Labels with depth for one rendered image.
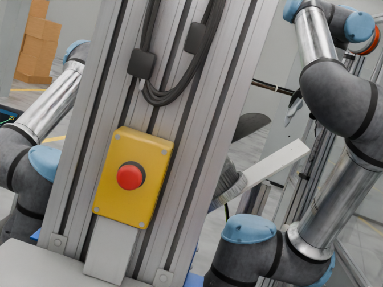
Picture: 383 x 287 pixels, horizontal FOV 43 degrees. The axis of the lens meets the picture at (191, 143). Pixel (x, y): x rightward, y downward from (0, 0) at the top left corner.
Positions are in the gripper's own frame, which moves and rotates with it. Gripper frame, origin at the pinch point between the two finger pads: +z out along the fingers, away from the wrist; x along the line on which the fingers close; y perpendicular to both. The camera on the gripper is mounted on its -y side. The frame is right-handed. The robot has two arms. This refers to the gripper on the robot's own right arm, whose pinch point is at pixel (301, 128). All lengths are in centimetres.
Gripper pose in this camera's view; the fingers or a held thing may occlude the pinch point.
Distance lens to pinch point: 143.9
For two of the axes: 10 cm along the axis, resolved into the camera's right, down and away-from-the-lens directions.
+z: -3.0, 9.3, 1.9
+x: 9.5, 3.0, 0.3
